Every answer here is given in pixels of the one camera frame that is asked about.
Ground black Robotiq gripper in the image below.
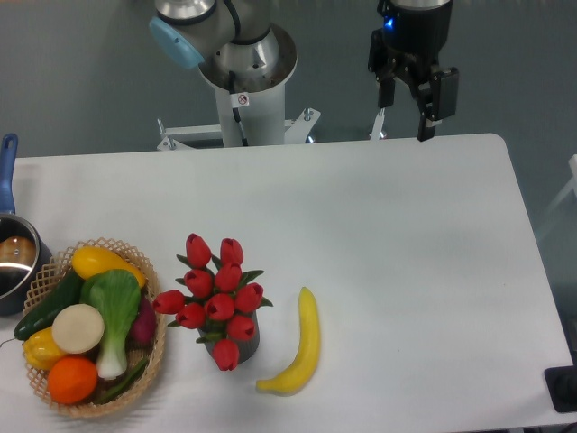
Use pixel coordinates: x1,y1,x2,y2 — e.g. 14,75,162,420
368,1,460,142

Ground red tulip bouquet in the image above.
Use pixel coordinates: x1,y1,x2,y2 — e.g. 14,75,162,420
152,234,271,371

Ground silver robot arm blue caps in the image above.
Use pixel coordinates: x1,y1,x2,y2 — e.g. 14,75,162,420
149,1,459,147

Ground dark grey ribbed vase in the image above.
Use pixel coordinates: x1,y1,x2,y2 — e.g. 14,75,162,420
197,311,260,364

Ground yellow banana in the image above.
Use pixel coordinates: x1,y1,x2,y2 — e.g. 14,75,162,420
255,287,321,396

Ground black device at table edge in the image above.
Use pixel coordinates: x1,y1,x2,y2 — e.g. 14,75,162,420
544,365,576,413

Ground green bok choy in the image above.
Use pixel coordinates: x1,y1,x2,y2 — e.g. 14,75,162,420
80,269,141,381

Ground purple sweet potato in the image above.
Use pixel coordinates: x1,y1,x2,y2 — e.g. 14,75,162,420
129,297,157,345

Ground yellow squash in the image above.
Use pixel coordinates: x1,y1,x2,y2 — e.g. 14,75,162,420
71,246,146,289

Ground woven wicker basket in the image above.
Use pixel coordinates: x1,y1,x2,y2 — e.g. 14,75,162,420
23,237,166,419

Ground dark green cucumber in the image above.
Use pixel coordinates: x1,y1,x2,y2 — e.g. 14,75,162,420
14,270,84,341

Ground beige round radish slice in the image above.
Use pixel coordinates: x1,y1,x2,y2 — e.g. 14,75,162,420
51,304,105,355

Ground orange fruit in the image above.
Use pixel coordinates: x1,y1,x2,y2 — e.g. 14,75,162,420
48,355,98,404

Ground yellow bell pepper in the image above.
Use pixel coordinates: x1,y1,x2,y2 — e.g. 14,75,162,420
23,327,68,371

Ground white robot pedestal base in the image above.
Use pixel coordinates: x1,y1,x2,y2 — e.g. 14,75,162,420
157,83,321,151

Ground white frame at right edge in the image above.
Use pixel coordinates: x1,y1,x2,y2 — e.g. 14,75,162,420
534,154,576,242

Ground blue handled saucepan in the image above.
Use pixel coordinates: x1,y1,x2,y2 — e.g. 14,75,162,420
1,134,51,317

